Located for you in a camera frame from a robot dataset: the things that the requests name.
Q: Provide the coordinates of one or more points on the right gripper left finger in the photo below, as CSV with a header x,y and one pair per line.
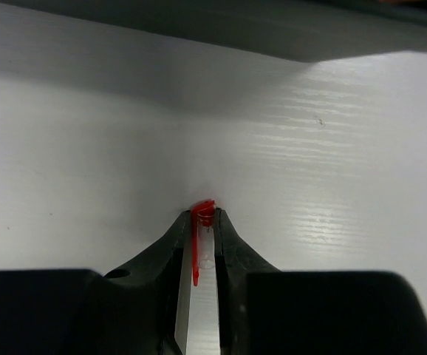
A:
x,y
130,310

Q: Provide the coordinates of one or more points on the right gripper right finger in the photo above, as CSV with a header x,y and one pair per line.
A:
x,y
263,310

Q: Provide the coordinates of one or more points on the red clip pen cap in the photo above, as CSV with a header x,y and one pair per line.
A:
x,y
202,238

